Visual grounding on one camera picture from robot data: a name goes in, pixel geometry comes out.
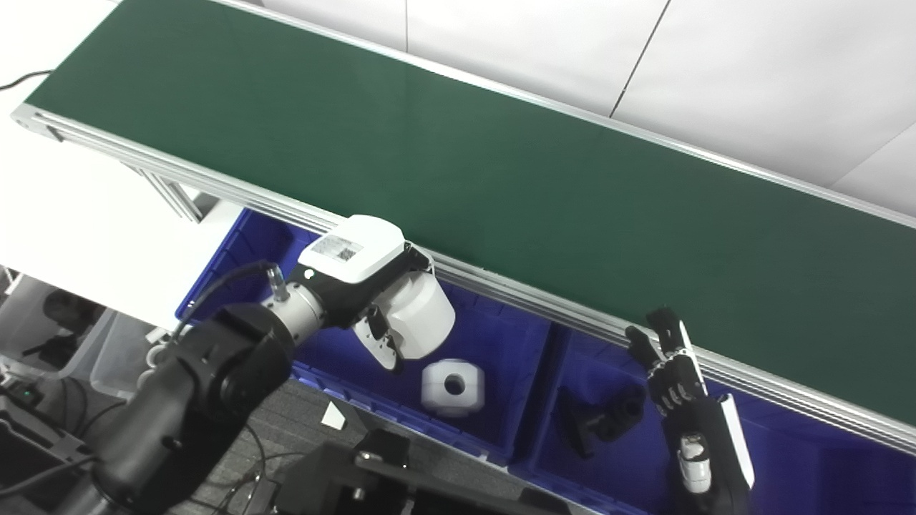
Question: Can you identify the white faceted plastic part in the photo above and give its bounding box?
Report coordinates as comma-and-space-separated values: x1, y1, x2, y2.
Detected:
372, 270, 457, 361

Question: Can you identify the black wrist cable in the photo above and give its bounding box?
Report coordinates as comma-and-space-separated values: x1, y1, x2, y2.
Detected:
170, 261, 288, 345

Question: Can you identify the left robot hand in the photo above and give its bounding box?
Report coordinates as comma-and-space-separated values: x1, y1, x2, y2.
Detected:
290, 215, 437, 374

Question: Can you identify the clear plastic storage box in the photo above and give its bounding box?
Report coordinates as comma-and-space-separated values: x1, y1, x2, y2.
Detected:
89, 311, 167, 399
0, 274, 117, 374

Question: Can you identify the black power cable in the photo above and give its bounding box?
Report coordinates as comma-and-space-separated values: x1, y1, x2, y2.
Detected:
0, 69, 55, 93

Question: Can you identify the blue plastic bin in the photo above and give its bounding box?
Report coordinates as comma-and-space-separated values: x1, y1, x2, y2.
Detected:
175, 207, 567, 467
508, 325, 916, 515

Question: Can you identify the white faceted part with hole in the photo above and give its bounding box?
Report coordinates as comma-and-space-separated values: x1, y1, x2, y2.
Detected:
421, 359, 487, 418

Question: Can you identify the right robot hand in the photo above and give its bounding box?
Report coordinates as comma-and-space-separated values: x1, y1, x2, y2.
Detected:
625, 308, 756, 515

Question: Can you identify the black plastic part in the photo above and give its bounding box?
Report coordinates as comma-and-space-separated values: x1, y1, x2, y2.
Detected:
557, 386, 648, 460

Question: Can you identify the aluminium conveyor leg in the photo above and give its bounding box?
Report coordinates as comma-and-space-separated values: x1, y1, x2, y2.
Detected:
122, 163, 219, 225

